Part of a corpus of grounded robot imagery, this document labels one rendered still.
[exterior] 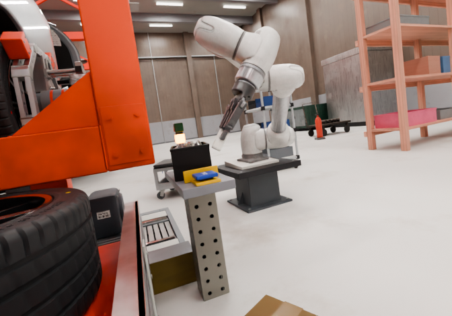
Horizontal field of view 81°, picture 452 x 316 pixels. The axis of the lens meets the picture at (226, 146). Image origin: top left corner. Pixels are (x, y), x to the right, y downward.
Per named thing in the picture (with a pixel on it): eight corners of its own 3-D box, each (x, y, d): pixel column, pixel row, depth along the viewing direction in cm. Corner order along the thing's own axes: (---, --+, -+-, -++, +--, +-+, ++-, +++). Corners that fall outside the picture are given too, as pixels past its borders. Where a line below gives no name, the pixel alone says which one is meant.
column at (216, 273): (198, 286, 105) (181, 184, 102) (221, 278, 108) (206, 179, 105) (204, 301, 96) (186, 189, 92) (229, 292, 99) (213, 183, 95)
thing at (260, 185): (268, 188, 236) (264, 155, 234) (305, 200, 190) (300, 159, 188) (216, 202, 217) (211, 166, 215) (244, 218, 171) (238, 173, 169)
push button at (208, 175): (192, 180, 87) (191, 173, 87) (212, 176, 90) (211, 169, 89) (197, 183, 81) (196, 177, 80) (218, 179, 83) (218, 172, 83)
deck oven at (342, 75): (405, 120, 796) (399, 42, 777) (374, 125, 744) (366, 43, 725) (356, 123, 959) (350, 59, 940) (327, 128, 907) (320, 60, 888)
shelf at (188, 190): (166, 178, 119) (165, 171, 119) (202, 171, 124) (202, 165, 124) (183, 200, 78) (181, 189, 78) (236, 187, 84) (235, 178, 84)
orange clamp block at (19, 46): (11, 52, 115) (1, 31, 108) (33, 50, 117) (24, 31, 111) (9, 60, 110) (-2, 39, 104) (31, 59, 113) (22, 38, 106)
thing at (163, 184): (194, 195, 248) (188, 160, 246) (156, 200, 249) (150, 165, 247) (199, 185, 291) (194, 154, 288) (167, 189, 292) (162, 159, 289)
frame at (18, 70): (62, 154, 160) (44, 64, 156) (74, 153, 163) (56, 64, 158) (28, 163, 109) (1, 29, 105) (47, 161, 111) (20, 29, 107)
